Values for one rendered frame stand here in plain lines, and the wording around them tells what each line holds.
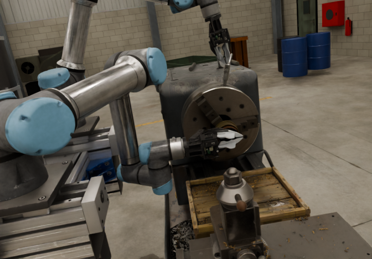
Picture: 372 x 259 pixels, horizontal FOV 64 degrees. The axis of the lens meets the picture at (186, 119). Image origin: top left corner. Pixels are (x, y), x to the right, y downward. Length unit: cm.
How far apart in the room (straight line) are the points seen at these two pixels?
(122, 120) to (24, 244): 47
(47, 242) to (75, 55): 77
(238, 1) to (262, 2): 99
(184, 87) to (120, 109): 38
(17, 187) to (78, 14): 77
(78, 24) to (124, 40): 977
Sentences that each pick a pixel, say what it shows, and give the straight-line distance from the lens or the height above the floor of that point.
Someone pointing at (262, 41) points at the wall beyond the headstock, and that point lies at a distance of 1264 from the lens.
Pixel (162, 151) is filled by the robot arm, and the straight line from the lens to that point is 101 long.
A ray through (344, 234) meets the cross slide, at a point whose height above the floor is 97.
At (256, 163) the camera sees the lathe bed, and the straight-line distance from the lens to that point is 137.
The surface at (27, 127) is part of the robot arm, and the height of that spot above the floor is 134.
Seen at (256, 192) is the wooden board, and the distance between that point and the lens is 112.
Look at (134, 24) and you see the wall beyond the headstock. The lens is 1113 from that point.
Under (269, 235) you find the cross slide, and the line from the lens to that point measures 80.
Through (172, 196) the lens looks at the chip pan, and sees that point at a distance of 183.
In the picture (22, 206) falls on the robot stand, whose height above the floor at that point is 116.
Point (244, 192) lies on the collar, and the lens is 64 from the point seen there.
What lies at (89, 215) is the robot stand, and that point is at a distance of 79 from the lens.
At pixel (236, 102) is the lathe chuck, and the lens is 120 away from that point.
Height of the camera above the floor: 147
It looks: 17 degrees down
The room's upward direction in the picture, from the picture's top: 9 degrees counter-clockwise
